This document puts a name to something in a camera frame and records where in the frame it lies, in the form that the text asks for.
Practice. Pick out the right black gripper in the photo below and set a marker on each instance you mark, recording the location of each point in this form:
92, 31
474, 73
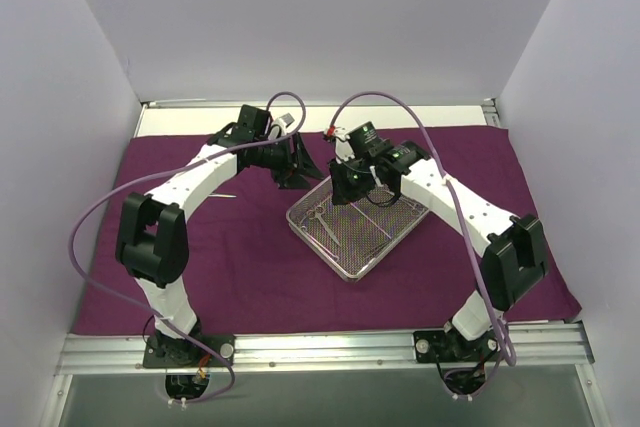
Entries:
343, 186

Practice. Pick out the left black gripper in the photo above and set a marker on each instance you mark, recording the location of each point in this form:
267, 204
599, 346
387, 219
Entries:
291, 160

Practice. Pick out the silver surgical scissors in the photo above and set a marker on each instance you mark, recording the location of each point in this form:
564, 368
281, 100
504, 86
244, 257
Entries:
318, 213

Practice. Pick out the metal mesh instrument tray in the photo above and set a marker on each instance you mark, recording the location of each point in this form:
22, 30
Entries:
368, 231

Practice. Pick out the purple cloth wrap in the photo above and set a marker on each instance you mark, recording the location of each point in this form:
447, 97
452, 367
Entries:
248, 273

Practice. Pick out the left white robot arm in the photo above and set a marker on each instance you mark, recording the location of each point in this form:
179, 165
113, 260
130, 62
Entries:
152, 241

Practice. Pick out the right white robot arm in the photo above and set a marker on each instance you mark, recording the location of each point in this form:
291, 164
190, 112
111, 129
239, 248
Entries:
508, 254

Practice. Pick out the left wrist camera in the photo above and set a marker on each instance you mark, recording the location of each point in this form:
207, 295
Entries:
252, 123

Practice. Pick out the aluminium right side rail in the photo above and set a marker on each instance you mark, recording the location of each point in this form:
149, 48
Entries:
491, 113

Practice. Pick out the aluminium rail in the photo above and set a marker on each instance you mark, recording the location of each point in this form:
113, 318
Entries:
491, 113
536, 344

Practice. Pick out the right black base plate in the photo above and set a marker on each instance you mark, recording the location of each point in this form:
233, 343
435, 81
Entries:
438, 346

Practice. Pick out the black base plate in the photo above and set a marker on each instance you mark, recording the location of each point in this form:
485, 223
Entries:
438, 346
162, 352

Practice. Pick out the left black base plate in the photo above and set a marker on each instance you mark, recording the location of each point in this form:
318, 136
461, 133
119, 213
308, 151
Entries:
162, 352

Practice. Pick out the aluminium front rail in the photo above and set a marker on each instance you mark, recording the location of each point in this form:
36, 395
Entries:
536, 344

